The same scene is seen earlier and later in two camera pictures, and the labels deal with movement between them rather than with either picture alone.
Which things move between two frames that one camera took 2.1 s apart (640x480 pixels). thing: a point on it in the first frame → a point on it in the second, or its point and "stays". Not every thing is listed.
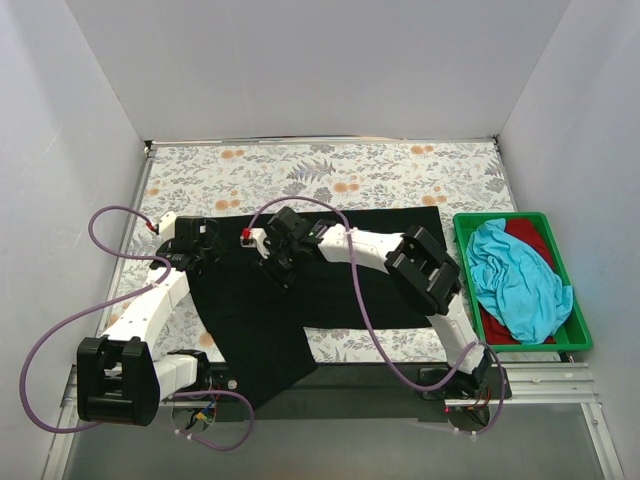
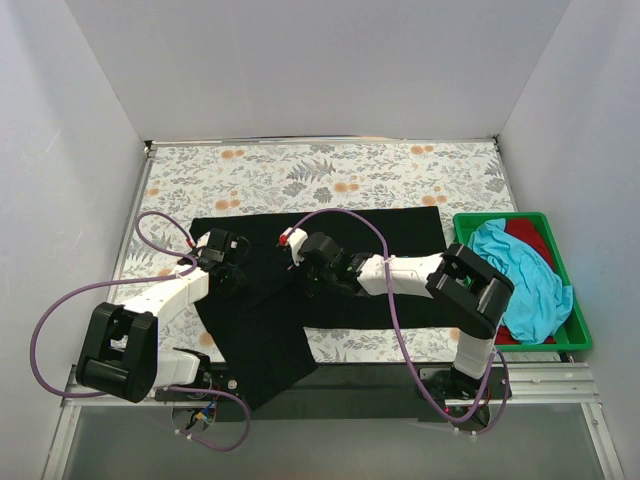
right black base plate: (483, 383) stays
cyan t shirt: (517, 289) stays
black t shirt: (258, 320) stays
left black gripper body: (205, 240) → (232, 273)
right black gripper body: (278, 261) → (310, 276)
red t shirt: (535, 233) stays
